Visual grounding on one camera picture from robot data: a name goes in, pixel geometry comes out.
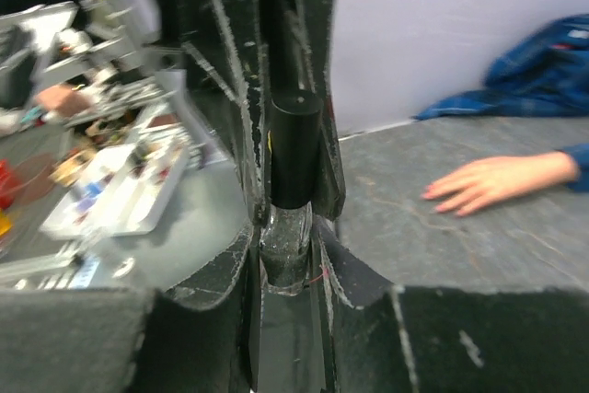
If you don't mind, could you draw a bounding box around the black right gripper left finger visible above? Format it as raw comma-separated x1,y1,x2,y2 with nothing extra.
1,224,258,392

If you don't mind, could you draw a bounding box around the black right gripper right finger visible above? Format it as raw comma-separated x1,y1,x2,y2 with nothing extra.
312,218,588,392

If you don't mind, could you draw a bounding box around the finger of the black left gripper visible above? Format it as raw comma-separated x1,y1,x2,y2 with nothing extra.
158,0,269,223
273,0,345,221

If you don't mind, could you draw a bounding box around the black nail polish cap brush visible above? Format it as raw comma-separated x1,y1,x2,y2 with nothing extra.
269,89,322,210

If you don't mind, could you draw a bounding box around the glitter nail polish bottle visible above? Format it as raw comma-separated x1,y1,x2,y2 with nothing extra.
260,202,312,296

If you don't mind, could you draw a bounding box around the cluttered white tray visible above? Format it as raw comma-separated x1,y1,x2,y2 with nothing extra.
40,104,189,240

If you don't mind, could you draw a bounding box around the mannequin hand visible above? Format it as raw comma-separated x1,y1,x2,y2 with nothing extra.
422,151,581,216

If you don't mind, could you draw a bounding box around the blue plaid shirt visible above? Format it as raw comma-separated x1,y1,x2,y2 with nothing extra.
416,15,588,191

